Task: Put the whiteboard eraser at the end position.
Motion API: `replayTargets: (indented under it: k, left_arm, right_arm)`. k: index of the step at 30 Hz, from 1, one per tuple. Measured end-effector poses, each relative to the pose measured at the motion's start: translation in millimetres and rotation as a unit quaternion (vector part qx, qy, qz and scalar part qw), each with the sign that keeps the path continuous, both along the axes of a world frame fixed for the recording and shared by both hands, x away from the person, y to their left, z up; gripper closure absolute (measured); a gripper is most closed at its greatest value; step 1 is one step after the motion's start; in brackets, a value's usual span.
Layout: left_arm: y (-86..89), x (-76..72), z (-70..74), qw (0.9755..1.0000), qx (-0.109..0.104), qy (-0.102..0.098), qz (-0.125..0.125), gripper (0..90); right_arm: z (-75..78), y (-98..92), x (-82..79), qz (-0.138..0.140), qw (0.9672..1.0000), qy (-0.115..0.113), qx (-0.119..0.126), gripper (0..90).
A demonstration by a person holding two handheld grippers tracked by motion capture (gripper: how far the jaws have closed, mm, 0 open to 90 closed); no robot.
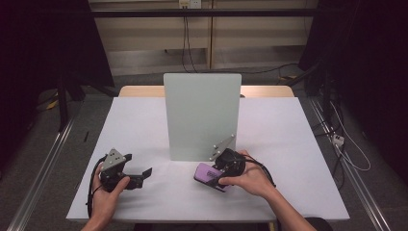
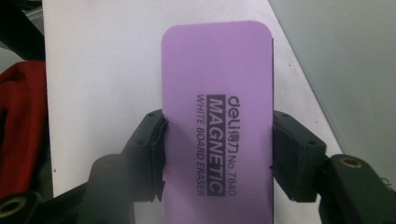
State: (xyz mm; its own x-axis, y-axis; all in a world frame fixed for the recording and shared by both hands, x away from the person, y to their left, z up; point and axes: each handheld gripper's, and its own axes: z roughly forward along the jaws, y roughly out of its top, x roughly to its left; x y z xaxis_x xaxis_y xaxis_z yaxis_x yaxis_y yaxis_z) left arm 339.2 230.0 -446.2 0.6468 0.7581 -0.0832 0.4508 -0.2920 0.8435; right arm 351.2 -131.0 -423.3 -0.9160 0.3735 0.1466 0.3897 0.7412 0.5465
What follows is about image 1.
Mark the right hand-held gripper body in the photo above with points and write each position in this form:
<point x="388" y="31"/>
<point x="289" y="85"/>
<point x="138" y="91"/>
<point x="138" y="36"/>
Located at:
<point x="229" y="162"/>

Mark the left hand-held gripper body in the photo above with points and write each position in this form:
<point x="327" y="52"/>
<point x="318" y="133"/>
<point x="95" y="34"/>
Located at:
<point x="112" y="159"/>

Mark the purple board eraser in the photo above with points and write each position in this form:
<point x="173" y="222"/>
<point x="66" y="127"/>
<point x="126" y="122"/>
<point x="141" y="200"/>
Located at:
<point x="204" y="171"/>

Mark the frosted glass whiteboard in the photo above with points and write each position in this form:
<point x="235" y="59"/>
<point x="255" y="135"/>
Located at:
<point x="202" y="109"/>

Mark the person's right hand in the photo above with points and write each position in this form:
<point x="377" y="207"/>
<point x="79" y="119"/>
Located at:
<point x="253" y="179"/>

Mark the person's left hand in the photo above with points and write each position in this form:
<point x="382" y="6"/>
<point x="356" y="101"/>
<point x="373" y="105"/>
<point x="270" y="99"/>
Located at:
<point x="104" y="202"/>

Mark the small black pen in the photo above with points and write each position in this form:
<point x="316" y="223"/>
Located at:
<point x="86" y="137"/>

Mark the white table mat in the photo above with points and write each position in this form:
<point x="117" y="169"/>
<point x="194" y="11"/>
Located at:
<point x="179" y="202"/>

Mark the wooden table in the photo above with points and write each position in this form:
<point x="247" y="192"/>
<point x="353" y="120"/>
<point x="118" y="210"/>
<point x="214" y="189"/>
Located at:
<point x="141" y="91"/>

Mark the black metal stand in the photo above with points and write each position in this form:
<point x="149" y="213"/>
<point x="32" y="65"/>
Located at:
<point x="325" y="89"/>
<point x="62" y="102"/>

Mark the yellow floor tape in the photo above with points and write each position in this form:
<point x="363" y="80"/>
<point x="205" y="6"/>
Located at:
<point x="288" y="77"/>
<point x="53" y="103"/>

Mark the white power strip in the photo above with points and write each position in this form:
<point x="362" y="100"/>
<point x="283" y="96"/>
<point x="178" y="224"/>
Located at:
<point x="338" y="140"/>

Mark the black curtain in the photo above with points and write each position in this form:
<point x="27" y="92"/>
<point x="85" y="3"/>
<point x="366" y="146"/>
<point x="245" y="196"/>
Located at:
<point x="369" y="64"/>
<point x="41" y="48"/>

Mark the black horizontal bar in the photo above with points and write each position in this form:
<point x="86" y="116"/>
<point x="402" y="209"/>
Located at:
<point x="224" y="12"/>

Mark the aluminium floor rail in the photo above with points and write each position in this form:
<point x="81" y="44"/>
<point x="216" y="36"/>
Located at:
<point x="41" y="173"/>
<point x="359" y="186"/>

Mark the white wall socket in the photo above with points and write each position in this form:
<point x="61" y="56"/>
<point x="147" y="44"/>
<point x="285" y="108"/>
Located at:
<point x="190" y="3"/>

